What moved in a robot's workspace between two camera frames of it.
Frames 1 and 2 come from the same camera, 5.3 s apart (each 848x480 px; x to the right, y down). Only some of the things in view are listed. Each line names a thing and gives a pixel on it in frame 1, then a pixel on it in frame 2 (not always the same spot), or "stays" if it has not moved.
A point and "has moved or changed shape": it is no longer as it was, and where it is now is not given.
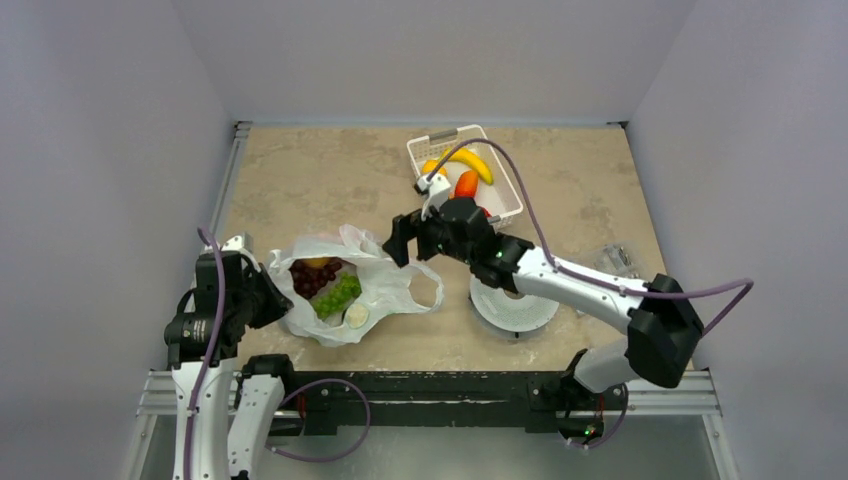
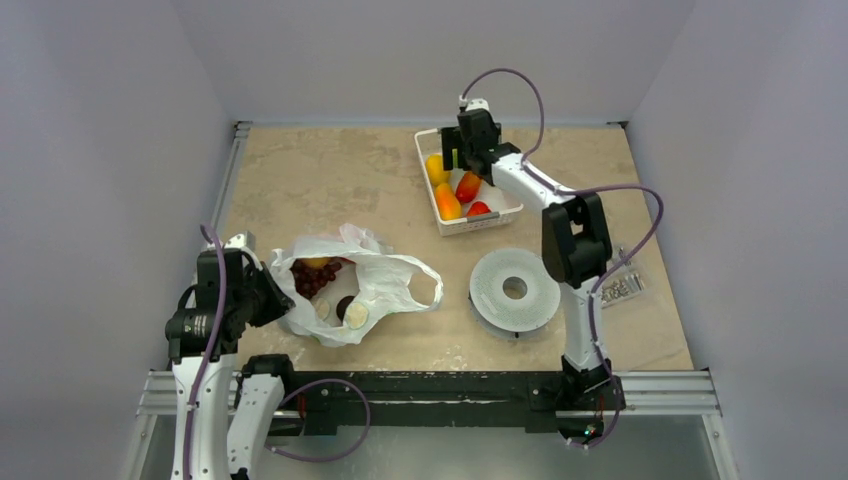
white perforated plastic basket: (499, 197) stays
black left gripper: (278, 303) stays
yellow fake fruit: (319, 262) has moved or changed shape
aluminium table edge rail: (223, 196) stays
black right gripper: (423, 237) → (460, 148)
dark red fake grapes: (307, 280) stays
